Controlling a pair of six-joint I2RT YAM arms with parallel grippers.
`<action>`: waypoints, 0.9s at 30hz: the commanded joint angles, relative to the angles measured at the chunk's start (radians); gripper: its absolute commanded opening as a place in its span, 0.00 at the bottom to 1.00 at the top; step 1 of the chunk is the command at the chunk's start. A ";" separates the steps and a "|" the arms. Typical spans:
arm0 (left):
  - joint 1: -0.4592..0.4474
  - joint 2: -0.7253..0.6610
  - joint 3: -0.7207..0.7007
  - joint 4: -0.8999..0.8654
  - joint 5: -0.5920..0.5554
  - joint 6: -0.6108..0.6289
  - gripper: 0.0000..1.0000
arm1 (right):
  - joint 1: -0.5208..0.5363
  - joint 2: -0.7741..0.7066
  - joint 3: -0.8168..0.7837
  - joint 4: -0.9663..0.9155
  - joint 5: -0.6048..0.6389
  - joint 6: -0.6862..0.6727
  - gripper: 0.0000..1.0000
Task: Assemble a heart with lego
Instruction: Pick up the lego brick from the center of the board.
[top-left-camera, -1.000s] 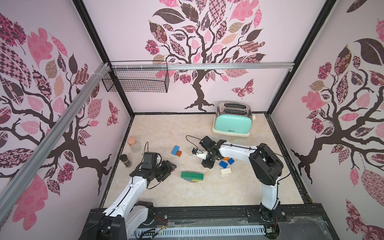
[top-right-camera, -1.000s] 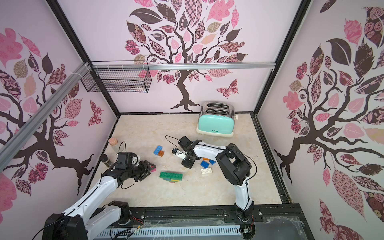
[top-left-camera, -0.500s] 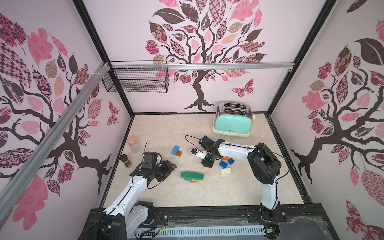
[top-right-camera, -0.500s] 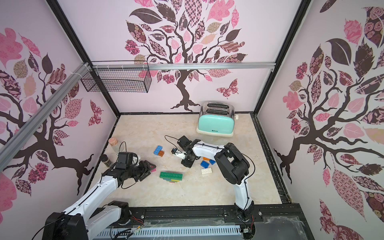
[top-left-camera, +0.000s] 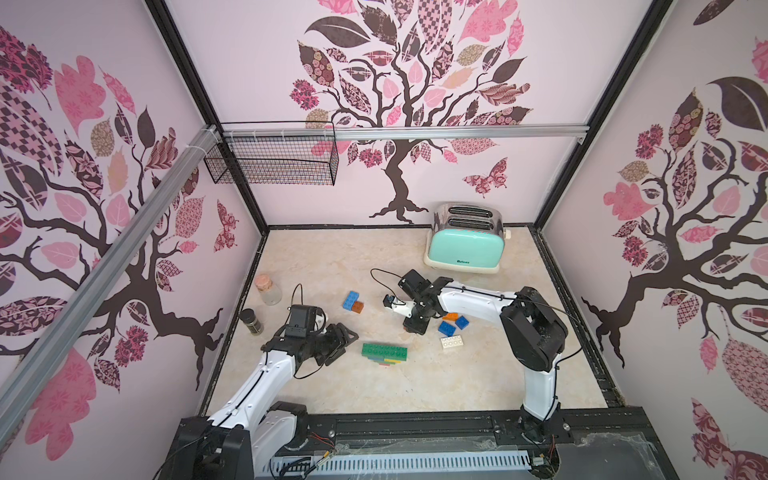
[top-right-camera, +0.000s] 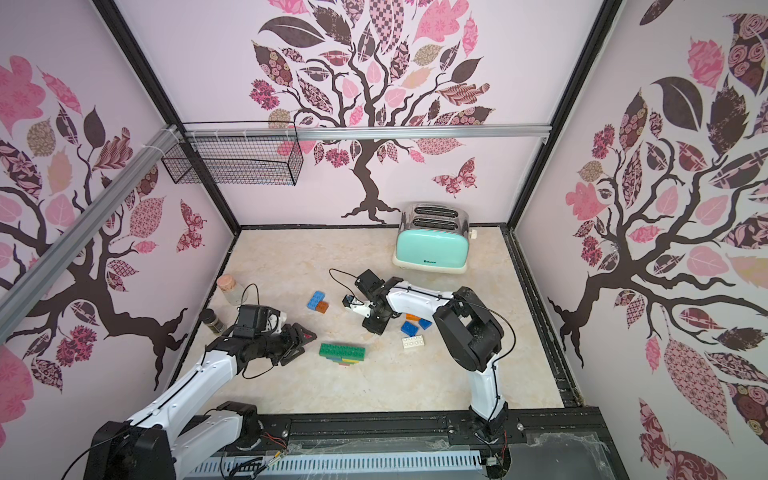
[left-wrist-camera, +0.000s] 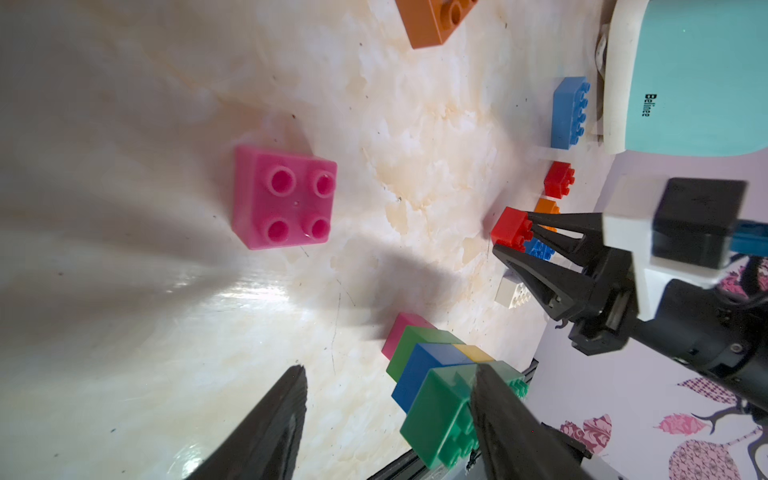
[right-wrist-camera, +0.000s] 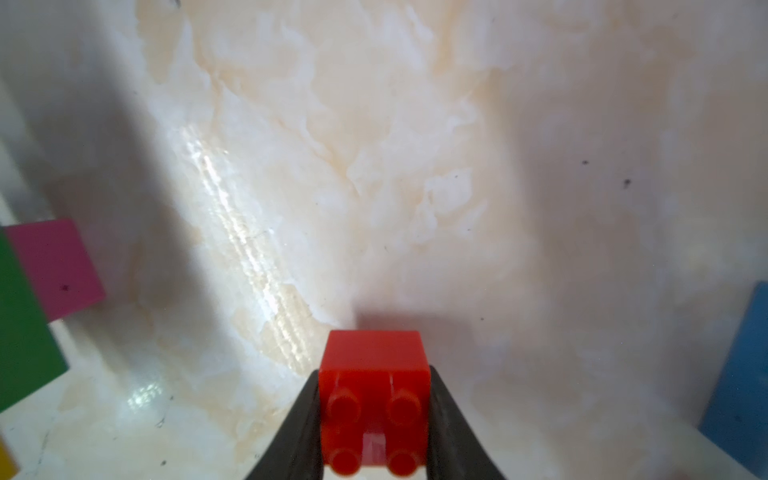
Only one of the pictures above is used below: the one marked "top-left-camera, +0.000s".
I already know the dark green brick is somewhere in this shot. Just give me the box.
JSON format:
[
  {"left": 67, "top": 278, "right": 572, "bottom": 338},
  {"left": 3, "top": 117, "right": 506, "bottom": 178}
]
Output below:
[{"left": 381, "top": 345, "right": 408, "bottom": 362}]

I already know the green long brick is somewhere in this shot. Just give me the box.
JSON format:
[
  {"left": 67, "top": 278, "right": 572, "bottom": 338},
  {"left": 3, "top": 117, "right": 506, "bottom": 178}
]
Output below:
[{"left": 362, "top": 343, "right": 388, "bottom": 358}]

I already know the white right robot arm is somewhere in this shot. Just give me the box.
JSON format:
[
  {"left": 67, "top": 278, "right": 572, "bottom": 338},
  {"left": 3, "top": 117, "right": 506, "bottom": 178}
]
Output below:
[{"left": 383, "top": 270, "right": 568, "bottom": 423}]

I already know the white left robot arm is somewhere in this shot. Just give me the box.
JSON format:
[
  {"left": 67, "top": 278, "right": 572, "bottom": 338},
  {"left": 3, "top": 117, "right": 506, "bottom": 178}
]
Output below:
[{"left": 209, "top": 323, "right": 359, "bottom": 478}]

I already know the dark blue square brick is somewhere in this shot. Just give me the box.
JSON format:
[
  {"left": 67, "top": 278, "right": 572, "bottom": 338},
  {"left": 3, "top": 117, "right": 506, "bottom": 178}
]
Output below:
[{"left": 454, "top": 316, "right": 470, "bottom": 330}]

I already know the small light blue brick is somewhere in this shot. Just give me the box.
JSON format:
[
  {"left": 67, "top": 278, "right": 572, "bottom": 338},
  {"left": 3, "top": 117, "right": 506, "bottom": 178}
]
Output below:
[{"left": 342, "top": 291, "right": 359, "bottom": 310}]

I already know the white brick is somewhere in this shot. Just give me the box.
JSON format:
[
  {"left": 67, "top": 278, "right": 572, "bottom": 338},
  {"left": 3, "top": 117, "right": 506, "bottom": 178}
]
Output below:
[{"left": 440, "top": 335, "right": 464, "bottom": 350}]

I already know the mint green Belinee toaster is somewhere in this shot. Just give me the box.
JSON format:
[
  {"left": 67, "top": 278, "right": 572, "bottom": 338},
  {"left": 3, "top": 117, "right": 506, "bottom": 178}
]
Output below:
[{"left": 424, "top": 202, "right": 507, "bottom": 274}]

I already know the pink lidded glass jar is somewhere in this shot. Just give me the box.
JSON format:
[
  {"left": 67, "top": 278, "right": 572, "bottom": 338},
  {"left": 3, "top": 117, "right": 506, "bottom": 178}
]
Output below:
[{"left": 254, "top": 274, "right": 282, "bottom": 306}]

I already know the dark spice bottle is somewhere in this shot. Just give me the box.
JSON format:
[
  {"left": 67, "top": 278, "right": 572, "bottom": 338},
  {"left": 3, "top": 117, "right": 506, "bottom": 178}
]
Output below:
[{"left": 238, "top": 308, "right": 263, "bottom": 336}]

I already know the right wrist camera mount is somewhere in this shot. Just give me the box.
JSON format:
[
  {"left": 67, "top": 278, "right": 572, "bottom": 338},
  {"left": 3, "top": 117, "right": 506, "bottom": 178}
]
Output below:
[{"left": 383, "top": 295, "right": 414, "bottom": 318}]

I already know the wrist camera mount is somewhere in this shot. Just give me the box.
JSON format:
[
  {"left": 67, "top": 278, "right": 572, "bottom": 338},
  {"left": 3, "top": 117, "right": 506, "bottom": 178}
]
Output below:
[
  {"left": 284, "top": 304, "right": 327, "bottom": 339},
  {"left": 383, "top": 295, "right": 414, "bottom": 318}
]

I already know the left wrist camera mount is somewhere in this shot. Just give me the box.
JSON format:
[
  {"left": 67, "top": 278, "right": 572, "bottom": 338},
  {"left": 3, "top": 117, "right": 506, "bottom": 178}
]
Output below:
[{"left": 284, "top": 304, "right": 327, "bottom": 339}]

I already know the black camera cable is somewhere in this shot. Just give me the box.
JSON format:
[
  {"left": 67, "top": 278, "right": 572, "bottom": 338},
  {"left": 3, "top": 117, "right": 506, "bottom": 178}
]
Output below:
[{"left": 369, "top": 267, "right": 404, "bottom": 298}]

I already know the white slotted cable duct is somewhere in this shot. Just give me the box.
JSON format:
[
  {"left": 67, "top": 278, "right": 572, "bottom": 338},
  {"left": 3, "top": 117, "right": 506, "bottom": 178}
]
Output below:
[{"left": 255, "top": 451, "right": 532, "bottom": 479}]

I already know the black wire basket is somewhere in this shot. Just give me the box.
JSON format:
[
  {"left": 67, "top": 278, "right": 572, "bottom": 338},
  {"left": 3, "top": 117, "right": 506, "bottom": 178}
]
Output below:
[{"left": 204, "top": 120, "right": 340, "bottom": 186}]

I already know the aluminium rail back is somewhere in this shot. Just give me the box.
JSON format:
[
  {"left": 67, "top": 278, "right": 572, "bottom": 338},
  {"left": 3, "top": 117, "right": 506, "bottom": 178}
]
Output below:
[{"left": 335, "top": 124, "right": 589, "bottom": 141}]

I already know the aluminium rail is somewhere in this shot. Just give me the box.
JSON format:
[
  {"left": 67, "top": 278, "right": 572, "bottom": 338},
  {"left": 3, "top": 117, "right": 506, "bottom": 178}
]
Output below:
[
  {"left": 1, "top": 125, "right": 221, "bottom": 442},
  {"left": 335, "top": 124, "right": 589, "bottom": 141}
]

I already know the aluminium rail left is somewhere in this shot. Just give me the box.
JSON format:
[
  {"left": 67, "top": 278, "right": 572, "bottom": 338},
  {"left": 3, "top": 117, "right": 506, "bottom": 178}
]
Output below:
[{"left": 1, "top": 125, "right": 221, "bottom": 442}]

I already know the black enclosure corner post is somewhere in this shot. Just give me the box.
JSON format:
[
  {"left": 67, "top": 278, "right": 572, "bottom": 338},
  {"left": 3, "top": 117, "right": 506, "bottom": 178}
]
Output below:
[{"left": 533, "top": 0, "right": 675, "bottom": 232}]

